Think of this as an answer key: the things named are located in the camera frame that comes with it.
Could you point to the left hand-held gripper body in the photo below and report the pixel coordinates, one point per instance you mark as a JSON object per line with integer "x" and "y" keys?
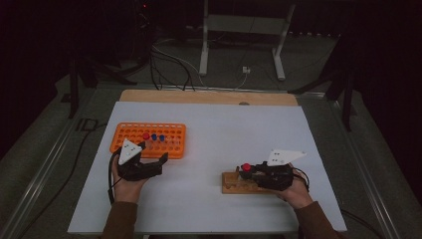
{"x": 139, "y": 171}

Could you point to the wooden tube rack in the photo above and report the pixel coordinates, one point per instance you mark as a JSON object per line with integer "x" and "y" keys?
{"x": 232, "y": 186}

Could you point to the dark equipment with red light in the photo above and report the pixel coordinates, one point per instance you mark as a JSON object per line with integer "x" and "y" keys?
{"x": 144, "y": 20}

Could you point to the white metal stand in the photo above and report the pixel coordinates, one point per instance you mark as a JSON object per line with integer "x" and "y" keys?
{"x": 244, "y": 24}

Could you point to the orange plastic tube rack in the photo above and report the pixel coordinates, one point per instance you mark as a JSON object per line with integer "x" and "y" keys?
{"x": 172, "y": 131}

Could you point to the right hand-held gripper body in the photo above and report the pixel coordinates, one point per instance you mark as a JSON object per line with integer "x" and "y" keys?
{"x": 273, "y": 177}

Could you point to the person's left hand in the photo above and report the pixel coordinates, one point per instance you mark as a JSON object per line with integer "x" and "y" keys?
{"x": 127, "y": 191}

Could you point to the white table sheet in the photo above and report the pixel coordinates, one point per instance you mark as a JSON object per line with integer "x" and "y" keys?
{"x": 215, "y": 132}

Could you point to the person's right hand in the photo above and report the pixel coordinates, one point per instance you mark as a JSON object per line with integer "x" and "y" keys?
{"x": 297, "y": 195}

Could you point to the aluminium frame rail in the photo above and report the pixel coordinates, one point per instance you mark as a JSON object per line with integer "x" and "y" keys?
{"x": 40, "y": 172}
{"x": 375, "y": 186}

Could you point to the black tripod stand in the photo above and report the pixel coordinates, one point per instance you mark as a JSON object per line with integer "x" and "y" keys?
{"x": 347, "y": 99}
{"x": 73, "y": 86}

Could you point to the blue-capped test tube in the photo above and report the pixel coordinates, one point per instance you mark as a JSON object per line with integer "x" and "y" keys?
{"x": 162, "y": 137}
{"x": 154, "y": 136}

